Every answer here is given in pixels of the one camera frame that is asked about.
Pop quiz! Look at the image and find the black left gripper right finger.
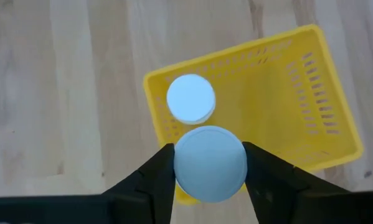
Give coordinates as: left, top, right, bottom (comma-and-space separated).
242, 141, 352, 224

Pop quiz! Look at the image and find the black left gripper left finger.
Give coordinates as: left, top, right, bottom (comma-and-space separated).
102, 142, 177, 224

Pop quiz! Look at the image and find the white plastic pill bottle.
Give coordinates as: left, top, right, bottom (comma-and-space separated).
166, 73, 217, 126
172, 125, 248, 203

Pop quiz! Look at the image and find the yellow plastic slotted basket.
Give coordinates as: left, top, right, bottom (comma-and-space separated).
142, 24, 364, 206

